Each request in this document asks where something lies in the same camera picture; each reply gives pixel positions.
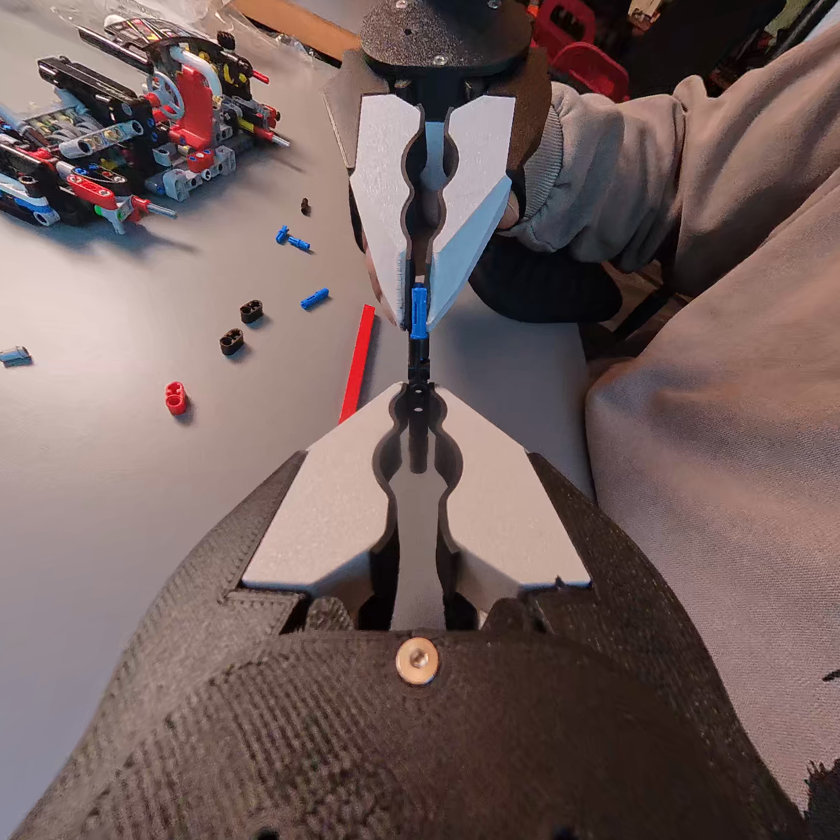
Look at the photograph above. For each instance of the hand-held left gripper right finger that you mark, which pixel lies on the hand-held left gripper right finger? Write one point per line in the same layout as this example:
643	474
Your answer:
512	518

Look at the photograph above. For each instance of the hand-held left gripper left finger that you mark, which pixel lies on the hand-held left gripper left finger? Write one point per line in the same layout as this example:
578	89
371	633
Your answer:
321	518

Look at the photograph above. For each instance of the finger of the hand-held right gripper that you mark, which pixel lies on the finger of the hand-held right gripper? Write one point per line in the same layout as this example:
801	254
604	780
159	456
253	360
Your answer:
479	177
380	184

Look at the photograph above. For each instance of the long red lego beam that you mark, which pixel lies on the long red lego beam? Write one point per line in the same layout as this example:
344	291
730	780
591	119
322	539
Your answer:
358	364

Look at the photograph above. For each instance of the black lego frame block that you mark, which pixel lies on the black lego frame block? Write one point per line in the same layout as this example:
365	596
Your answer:
418	367

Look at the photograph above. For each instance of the person's right forearm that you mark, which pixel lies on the person's right forearm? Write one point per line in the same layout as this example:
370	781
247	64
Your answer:
656	164

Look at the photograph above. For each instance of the small black lego connector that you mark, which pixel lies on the small black lego connector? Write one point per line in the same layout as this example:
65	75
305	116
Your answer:
231	342
251	311

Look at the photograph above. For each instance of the small red lego connector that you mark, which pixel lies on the small red lego connector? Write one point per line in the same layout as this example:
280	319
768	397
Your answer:
176	398

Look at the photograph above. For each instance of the partly built lego car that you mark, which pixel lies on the partly built lego car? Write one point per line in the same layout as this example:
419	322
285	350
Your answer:
184	111

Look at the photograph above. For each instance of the small grey lego piece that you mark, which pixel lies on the small grey lego piece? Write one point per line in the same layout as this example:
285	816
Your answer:
16	356

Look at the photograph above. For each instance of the person's right hand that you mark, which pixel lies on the person's right hand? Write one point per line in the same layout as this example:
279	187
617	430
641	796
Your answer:
510	211

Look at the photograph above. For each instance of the red plastic chair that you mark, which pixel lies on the red plastic chair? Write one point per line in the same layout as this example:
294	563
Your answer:
587	19
577	59

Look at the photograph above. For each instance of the brown cardboard piece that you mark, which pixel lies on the brown cardboard piece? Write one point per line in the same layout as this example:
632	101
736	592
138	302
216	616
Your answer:
295	23

